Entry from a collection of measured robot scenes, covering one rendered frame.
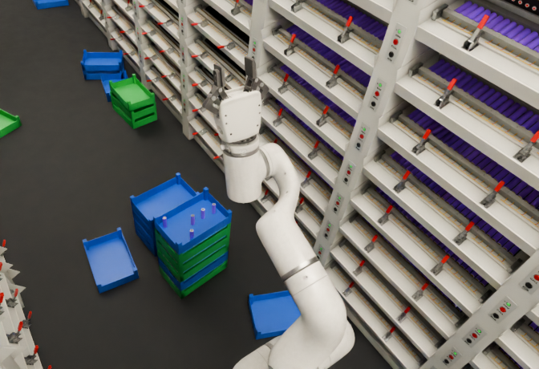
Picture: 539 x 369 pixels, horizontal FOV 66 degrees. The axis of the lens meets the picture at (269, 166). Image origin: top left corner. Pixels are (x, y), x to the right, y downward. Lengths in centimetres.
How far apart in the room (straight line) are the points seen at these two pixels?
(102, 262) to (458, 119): 186
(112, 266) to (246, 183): 155
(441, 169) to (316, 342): 75
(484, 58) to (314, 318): 80
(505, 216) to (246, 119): 85
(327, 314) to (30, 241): 200
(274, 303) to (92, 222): 114
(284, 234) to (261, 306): 138
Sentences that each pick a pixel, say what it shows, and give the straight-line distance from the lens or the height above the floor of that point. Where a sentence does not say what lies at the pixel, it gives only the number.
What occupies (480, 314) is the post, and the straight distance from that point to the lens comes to 163.
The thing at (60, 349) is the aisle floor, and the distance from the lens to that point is 224.
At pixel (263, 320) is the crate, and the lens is 221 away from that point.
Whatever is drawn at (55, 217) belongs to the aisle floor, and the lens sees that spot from 268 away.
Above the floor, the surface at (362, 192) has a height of 77.
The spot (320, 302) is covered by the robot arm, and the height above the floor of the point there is 124.
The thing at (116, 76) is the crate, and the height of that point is 3.
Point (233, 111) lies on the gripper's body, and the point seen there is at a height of 147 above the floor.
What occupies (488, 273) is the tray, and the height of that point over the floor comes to 93.
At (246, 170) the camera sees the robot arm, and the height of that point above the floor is 134.
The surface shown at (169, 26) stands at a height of 75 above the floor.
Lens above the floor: 199
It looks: 44 degrees down
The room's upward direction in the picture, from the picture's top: 10 degrees clockwise
